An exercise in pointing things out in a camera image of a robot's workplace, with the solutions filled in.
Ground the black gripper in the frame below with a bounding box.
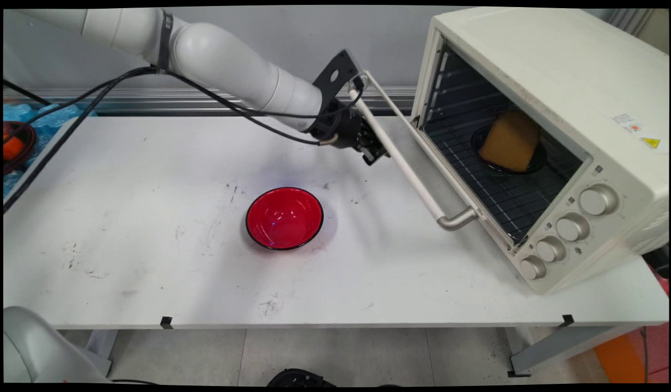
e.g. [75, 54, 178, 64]
[305, 100, 391, 166]

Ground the cream oven door with handle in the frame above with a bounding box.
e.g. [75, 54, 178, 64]
[348, 69, 519, 253]

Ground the grey-white robot base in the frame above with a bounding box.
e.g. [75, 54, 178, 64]
[3, 305, 111, 384]

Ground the red bowl with black rim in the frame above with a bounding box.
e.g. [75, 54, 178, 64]
[245, 187, 325, 251]

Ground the orange-yellow bread block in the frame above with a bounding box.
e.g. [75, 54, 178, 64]
[479, 111, 542, 173]

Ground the black plate in oven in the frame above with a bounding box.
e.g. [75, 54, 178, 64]
[471, 124, 548, 176]

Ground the cream toaster oven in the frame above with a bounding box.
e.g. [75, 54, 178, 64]
[411, 8, 669, 295]

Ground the small silver oven knob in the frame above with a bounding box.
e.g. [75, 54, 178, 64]
[519, 255, 547, 281]

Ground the large silver oven knob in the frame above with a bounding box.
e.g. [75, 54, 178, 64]
[579, 185, 619, 217]

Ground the black object on floor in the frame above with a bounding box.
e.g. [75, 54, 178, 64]
[266, 368, 337, 388]

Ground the white label sticker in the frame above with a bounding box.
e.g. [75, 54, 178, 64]
[611, 113, 642, 134]

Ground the grey corrugated panel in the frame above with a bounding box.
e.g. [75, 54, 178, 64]
[607, 8, 655, 36]

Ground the orange box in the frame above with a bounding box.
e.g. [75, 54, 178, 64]
[593, 332, 647, 384]

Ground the grey table leg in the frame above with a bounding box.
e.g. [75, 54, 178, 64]
[58, 329, 119, 377]

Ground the dark red lacquer bowl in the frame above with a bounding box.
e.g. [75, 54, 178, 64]
[3, 120, 37, 175]

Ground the pink red crate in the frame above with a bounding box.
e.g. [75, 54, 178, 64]
[629, 271, 669, 384]

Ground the orange fruit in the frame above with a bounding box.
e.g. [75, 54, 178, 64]
[3, 135, 25, 162]

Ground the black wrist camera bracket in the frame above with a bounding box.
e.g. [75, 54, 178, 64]
[312, 50, 367, 102]

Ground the black cable to wrist camera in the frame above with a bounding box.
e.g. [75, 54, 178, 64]
[3, 65, 365, 119]

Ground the wire oven rack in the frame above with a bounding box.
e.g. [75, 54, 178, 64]
[423, 115, 569, 243]

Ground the aluminium wall rail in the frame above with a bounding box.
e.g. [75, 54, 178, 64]
[3, 86, 418, 117]

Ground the grey table leg frame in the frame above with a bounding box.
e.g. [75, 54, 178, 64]
[503, 325, 644, 378]

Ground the thin black background cable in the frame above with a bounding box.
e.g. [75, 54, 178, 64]
[3, 80, 51, 106]

